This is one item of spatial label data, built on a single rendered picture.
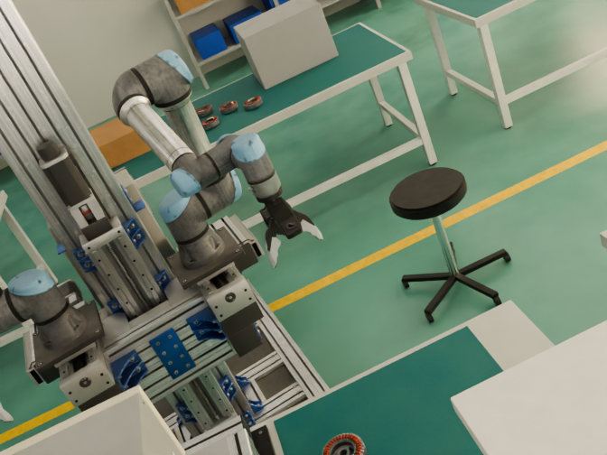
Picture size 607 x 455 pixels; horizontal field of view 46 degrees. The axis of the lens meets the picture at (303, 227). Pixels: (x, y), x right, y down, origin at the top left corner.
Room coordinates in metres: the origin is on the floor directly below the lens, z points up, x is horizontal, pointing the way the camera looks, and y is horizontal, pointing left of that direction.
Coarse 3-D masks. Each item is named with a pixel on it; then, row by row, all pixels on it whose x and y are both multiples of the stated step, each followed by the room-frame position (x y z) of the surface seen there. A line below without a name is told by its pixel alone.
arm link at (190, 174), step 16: (128, 80) 1.99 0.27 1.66; (112, 96) 1.99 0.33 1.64; (128, 96) 1.94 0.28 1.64; (144, 96) 1.96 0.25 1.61; (128, 112) 1.91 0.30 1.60; (144, 112) 1.88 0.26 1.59; (144, 128) 1.84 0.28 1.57; (160, 128) 1.81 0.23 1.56; (160, 144) 1.77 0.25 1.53; (176, 144) 1.75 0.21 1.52; (176, 160) 1.70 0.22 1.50; (192, 160) 1.69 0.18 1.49; (208, 160) 1.67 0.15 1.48; (176, 176) 1.65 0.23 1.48; (192, 176) 1.64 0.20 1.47; (208, 176) 1.65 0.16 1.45; (192, 192) 1.64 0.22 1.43
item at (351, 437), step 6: (336, 438) 1.32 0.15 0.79; (342, 438) 1.31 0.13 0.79; (348, 438) 1.30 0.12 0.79; (354, 438) 1.30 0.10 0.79; (360, 438) 1.29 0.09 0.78; (330, 444) 1.31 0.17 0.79; (336, 444) 1.30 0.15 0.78; (342, 444) 1.31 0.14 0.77; (348, 444) 1.30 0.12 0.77; (354, 444) 1.28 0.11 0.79; (360, 444) 1.27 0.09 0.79; (324, 450) 1.30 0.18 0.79; (330, 450) 1.29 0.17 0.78; (336, 450) 1.30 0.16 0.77; (342, 450) 1.29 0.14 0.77; (348, 450) 1.27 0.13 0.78; (354, 450) 1.26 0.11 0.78; (360, 450) 1.25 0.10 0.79; (366, 450) 1.26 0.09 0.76
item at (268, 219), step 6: (276, 192) 1.60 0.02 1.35; (258, 198) 1.61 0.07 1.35; (264, 198) 1.60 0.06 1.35; (270, 198) 1.59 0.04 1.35; (276, 198) 1.60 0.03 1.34; (288, 204) 1.63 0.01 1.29; (264, 210) 1.67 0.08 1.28; (294, 210) 1.61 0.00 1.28; (264, 216) 1.63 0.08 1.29; (270, 216) 1.61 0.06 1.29; (270, 222) 1.60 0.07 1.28; (276, 228) 1.59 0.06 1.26; (282, 234) 1.60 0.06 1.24
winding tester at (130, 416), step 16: (112, 400) 1.13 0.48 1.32; (128, 400) 1.11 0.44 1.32; (144, 400) 1.12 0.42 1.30; (80, 416) 1.12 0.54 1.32; (96, 416) 1.11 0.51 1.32; (112, 416) 1.08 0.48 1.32; (128, 416) 1.06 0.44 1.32; (144, 416) 1.06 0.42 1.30; (160, 416) 1.13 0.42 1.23; (48, 432) 1.12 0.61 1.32; (64, 432) 1.10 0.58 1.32; (80, 432) 1.08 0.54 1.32; (96, 432) 1.06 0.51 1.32; (112, 432) 1.04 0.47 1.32; (128, 432) 1.02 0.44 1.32; (144, 432) 1.01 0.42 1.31; (160, 432) 1.09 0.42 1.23; (16, 448) 1.11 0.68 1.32; (32, 448) 1.10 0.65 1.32; (48, 448) 1.08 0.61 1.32; (64, 448) 1.06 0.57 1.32; (80, 448) 1.04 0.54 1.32; (96, 448) 1.02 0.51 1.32; (112, 448) 1.00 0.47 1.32; (128, 448) 0.98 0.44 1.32; (144, 448) 0.97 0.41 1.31; (160, 448) 1.04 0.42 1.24; (176, 448) 1.11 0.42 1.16
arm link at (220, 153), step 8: (224, 136) 1.75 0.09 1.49; (232, 136) 1.73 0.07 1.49; (216, 144) 1.75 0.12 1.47; (224, 144) 1.70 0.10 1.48; (208, 152) 1.70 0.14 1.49; (216, 152) 1.69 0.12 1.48; (224, 152) 1.68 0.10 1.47; (216, 160) 1.67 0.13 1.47; (224, 160) 1.67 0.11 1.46; (224, 168) 1.67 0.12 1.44; (232, 168) 1.68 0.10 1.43
